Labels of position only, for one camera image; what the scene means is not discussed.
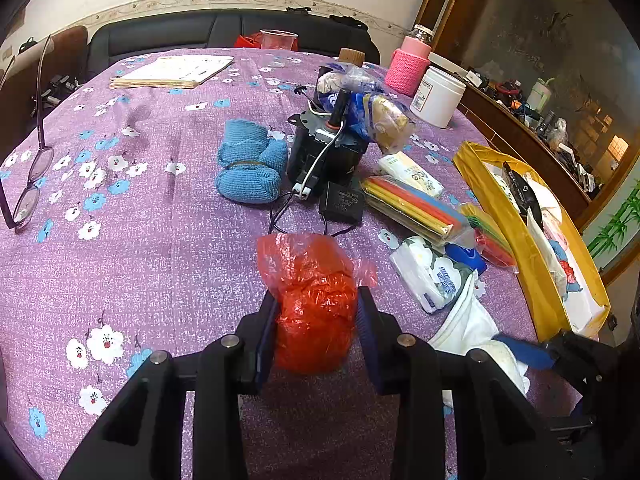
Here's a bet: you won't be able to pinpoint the black bag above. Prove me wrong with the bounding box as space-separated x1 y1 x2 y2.
330 14 370 32

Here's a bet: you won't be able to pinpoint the purple framed glasses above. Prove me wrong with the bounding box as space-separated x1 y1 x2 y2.
0 35 56 233

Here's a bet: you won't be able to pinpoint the pink sleeved bottle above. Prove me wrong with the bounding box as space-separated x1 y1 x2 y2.
384 24 436 97

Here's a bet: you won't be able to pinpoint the white paper booklet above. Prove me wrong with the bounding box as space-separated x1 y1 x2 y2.
109 55 235 91

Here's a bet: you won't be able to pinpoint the white green kettle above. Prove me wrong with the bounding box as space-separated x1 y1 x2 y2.
530 77 557 113

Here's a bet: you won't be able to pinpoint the white tissue pack blue print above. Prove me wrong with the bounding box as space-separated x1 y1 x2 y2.
389 236 481 315

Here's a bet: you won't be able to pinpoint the black power adapter with cable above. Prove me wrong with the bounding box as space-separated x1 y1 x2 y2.
269 180 366 238

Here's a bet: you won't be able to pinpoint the bamboo wall sticker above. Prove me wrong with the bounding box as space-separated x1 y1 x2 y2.
587 195 640 261

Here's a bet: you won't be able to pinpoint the blue knitted cloth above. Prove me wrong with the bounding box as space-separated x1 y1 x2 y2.
216 119 289 204

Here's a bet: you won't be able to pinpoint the white plastic jar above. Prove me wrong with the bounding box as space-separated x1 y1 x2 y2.
411 65 467 129

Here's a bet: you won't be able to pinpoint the blue round tin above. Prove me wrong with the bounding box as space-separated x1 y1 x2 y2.
444 242 488 276

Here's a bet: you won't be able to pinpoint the blue white plastic bag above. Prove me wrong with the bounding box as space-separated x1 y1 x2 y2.
316 62 416 155

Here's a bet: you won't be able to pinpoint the large black motor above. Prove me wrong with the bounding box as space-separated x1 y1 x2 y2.
286 87 371 201

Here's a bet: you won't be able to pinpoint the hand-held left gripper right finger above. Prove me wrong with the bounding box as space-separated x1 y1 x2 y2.
356 286 581 480

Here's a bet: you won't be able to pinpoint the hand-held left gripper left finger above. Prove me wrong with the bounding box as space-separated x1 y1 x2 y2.
59 290 279 480

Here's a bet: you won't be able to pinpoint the black foil packet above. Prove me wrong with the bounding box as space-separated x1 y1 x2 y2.
501 160 543 226

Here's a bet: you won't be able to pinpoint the red plastic bag ball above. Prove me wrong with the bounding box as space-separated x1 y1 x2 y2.
256 232 378 375

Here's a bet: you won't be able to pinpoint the yellow cardboard box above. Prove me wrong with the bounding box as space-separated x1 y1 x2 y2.
452 141 612 343

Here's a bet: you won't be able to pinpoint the cream tissue pack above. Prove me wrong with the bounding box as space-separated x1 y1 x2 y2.
377 151 445 199

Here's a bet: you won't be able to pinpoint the clear plastic cup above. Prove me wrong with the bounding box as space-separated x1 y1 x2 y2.
260 29 299 52

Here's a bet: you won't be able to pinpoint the black leather sofa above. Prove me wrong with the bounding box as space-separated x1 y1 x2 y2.
87 9 381 68

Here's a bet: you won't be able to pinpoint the large colourful stick pack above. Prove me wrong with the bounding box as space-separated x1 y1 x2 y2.
360 175 473 247

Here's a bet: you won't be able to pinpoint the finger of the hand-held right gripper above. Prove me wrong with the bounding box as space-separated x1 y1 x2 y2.
495 329 623 401
547 400 618 456

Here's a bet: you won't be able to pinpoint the white cloth with floral print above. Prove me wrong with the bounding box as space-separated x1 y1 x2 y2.
527 210 601 321

